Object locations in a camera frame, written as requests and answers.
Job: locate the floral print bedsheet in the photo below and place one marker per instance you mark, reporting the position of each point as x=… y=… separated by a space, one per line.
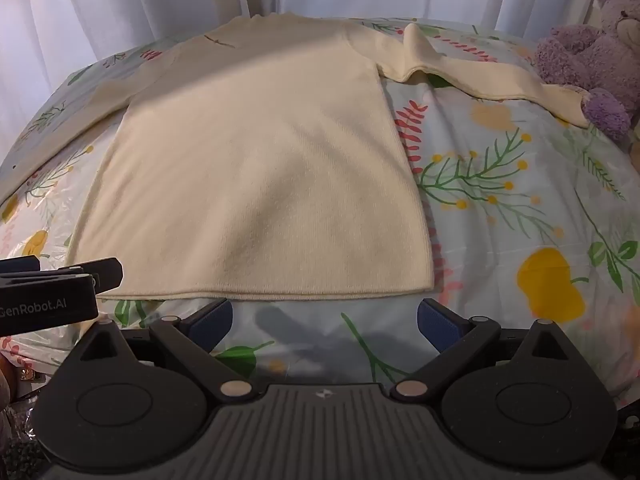
x=500 y=240

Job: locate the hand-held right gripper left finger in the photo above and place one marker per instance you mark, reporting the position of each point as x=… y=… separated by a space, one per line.
x=212 y=321

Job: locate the cream knit sweater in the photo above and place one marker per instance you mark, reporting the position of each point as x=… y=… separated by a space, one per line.
x=260 y=160

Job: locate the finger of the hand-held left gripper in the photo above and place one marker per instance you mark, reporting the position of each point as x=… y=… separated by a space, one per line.
x=107 y=274
x=20 y=265

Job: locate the purple teddy bear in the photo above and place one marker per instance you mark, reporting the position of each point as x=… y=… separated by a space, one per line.
x=575 y=55

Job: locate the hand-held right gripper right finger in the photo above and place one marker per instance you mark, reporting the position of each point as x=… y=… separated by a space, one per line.
x=439 y=324

